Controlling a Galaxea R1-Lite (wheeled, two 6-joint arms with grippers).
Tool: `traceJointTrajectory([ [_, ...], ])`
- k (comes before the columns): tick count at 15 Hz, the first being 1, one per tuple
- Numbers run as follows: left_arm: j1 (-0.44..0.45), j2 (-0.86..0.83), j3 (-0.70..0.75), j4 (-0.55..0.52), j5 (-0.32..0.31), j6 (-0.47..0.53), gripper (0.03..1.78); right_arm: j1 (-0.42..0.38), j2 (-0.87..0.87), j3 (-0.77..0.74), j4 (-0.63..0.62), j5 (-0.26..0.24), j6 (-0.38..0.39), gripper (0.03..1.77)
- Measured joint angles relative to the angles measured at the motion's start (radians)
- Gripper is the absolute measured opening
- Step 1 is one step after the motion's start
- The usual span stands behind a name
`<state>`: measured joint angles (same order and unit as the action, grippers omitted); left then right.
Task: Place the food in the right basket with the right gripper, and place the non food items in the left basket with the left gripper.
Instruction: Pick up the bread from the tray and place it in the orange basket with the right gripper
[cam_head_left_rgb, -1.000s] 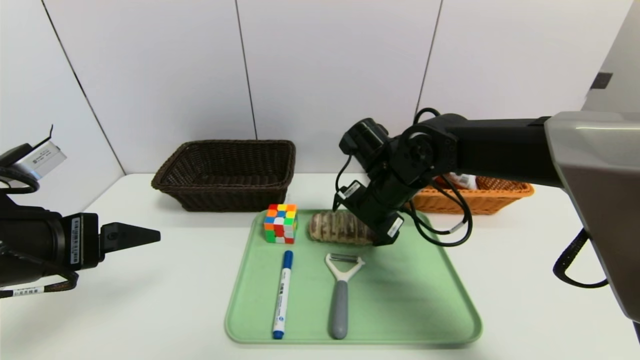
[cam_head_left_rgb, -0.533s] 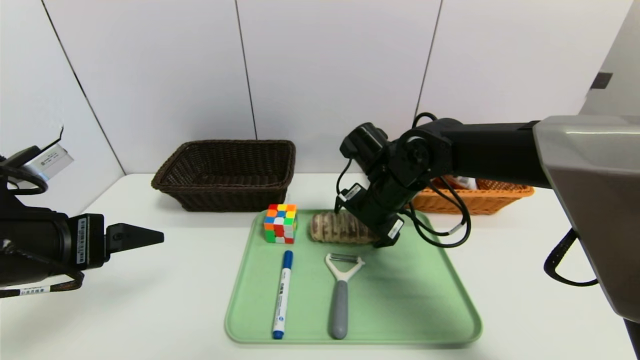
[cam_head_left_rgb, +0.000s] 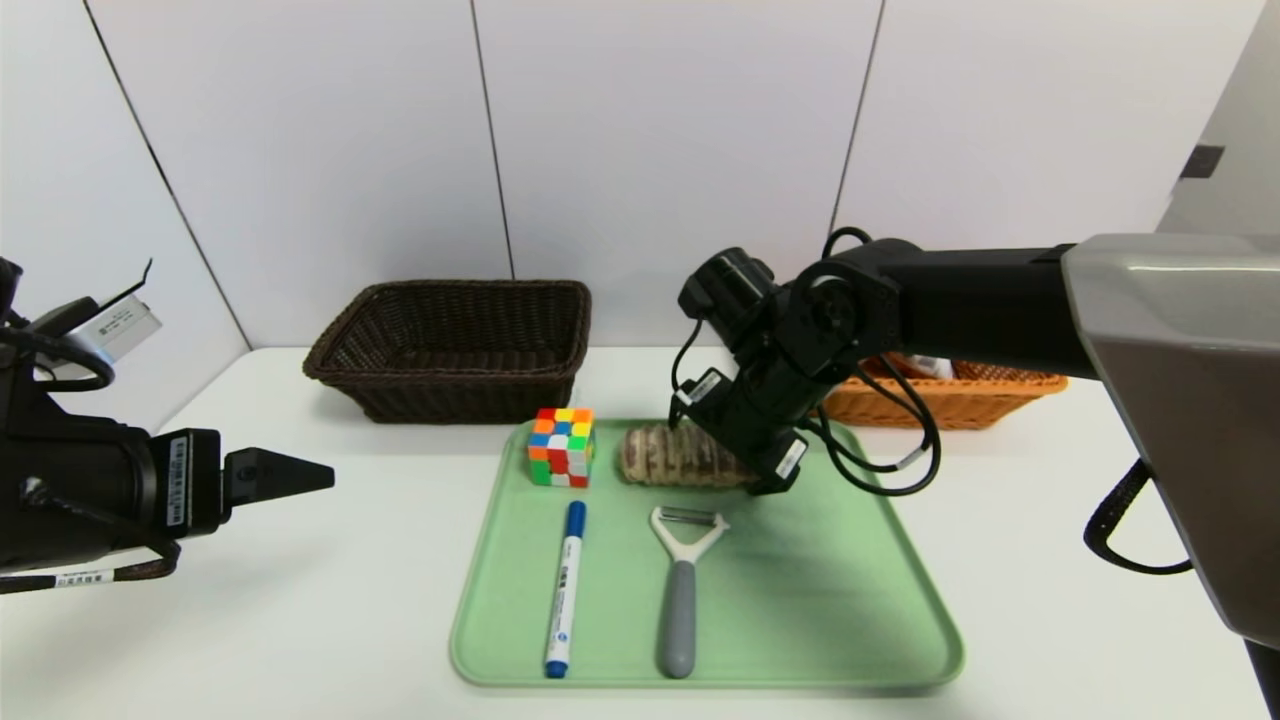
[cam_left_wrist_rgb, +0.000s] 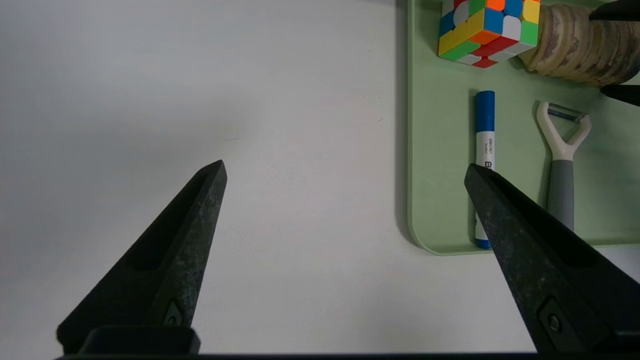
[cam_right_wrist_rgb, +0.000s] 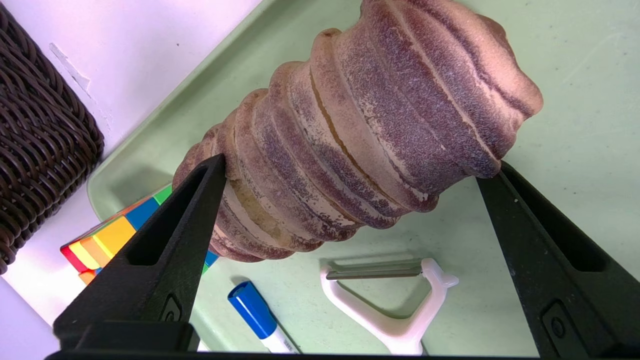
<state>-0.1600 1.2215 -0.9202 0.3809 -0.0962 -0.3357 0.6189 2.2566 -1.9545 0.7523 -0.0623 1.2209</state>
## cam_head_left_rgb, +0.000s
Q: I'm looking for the labelled black arm cable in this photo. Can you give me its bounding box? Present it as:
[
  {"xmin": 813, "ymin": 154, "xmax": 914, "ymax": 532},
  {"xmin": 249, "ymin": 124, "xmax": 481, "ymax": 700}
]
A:
[
  {"xmin": 0, "ymin": 540, "xmax": 183, "ymax": 596},
  {"xmin": 800, "ymin": 350, "xmax": 943, "ymax": 498}
]

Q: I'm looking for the multicoloured puzzle cube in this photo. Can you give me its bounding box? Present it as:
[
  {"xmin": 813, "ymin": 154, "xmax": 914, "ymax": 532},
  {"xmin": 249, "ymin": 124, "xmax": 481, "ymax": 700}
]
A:
[{"xmin": 527, "ymin": 407, "xmax": 595, "ymax": 488}]

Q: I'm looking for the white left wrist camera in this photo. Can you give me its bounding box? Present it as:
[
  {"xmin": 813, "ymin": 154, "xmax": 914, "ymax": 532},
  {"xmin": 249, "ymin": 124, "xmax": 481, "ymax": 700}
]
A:
[{"xmin": 45, "ymin": 290, "xmax": 163, "ymax": 366}]

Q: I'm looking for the light green plastic tray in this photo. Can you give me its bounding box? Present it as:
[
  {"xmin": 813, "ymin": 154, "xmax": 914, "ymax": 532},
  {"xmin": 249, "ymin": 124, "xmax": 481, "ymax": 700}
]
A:
[{"xmin": 449, "ymin": 417, "xmax": 966, "ymax": 689}]

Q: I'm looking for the orange snack bag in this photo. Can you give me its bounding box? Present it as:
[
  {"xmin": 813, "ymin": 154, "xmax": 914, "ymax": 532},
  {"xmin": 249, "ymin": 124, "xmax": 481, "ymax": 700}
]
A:
[{"xmin": 885, "ymin": 352, "xmax": 956, "ymax": 381}]

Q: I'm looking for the black left camera cable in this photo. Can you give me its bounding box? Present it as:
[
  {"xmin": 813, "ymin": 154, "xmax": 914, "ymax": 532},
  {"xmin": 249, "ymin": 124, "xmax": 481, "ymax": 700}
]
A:
[{"xmin": 0, "ymin": 325, "xmax": 116, "ymax": 393}]

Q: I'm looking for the black right upper arm cable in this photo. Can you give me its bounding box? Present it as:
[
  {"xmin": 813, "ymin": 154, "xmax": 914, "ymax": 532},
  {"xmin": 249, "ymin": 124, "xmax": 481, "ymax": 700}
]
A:
[{"xmin": 1085, "ymin": 458, "xmax": 1196, "ymax": 576}]

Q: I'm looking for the blue white marker pen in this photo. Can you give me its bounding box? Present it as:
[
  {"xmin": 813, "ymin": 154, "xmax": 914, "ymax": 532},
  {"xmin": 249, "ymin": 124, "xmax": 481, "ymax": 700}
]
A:
[{"xmin": 544, "ymin": 500, "xmax": 588, "ymax": 679}]

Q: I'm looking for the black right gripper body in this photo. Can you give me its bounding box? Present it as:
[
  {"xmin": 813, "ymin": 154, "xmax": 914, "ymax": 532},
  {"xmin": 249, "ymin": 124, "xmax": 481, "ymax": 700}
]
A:
[{"xmin": 669, "ymin": 366, "xmax": 809, "ymax": 485}]

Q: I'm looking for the labelled black left arm cable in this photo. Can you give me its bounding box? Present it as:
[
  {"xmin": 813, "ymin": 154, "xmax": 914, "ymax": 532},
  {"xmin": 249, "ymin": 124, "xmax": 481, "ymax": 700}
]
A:
[{"xmin": 0, "ymin": 540, "xmax": 183, "ymax": 596}]

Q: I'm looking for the orange wicker basket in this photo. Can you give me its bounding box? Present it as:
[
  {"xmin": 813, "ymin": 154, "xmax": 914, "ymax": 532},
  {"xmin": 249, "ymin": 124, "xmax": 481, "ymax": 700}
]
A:
[{"xmin": 815, "ymin": 355, "xmax": 1069, "ymax": 431}]

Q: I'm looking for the striped brown bread roll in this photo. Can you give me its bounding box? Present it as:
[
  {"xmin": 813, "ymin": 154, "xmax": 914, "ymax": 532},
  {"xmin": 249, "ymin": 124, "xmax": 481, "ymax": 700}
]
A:
[{"xmin": 616, "ymin": 422, "xmax": 761, "ymax": 491}]

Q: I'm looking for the white peeler grey handle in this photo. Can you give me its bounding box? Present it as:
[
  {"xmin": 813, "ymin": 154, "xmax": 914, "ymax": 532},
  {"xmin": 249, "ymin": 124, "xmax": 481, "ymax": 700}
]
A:
[{"xmin": 650, "ymin": 506, "xmax": 730, "ymax": 679}]

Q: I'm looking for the labelled black right arm cable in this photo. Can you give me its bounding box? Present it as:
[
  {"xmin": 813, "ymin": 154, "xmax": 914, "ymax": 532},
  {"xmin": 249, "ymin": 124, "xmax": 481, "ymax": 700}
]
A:
[{"xmin": 800, "ymin": 350, "xmax": 943, "ymax": 498}]

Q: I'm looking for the black right camera cable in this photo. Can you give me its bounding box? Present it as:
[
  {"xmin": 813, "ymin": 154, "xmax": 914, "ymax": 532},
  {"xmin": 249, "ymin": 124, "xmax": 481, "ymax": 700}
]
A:
[{"xmin": 668, "ymin": 318, "xmax": 707, "ymax": 406}]

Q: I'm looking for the dark brown wicker basket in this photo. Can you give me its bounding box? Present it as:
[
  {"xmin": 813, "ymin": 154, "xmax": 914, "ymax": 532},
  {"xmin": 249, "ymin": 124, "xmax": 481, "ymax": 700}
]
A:
[{"xmin": 302, "ymin": 279, "xmax": 592, "ymax": 425}]

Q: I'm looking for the thin black zip tie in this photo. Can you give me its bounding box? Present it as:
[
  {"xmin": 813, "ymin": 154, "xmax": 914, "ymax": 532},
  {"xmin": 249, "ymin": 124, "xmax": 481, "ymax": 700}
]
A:
[{"xmin": 110, "ymin": 258, "xmax": 153, "ymax": 301}]

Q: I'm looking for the black camera cable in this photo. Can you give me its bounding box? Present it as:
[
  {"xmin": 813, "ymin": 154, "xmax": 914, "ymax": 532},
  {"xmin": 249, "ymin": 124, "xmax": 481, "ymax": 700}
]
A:
[
  {"xmin": 0, "ymin": 325, "xmax": 116, "ymax": 393},
  {"xmin": 668, "ymin": 318, "xmax": 707, "ymax": 406}
]

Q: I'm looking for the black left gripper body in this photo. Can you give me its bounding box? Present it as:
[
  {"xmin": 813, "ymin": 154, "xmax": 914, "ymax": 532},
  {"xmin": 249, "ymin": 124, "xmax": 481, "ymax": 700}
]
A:
[{"xmin": 2, "ymin": 415, "xmax": 233, "ymax": 573}]

